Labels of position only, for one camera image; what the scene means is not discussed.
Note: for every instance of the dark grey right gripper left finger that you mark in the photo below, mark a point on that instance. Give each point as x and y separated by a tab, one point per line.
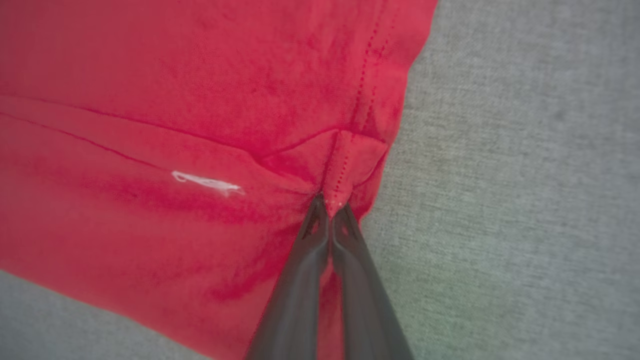
295	295

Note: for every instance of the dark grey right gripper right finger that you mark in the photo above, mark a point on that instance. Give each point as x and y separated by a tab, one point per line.
365	300

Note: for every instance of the red garment with white stripes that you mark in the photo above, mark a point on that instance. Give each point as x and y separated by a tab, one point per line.
175	100

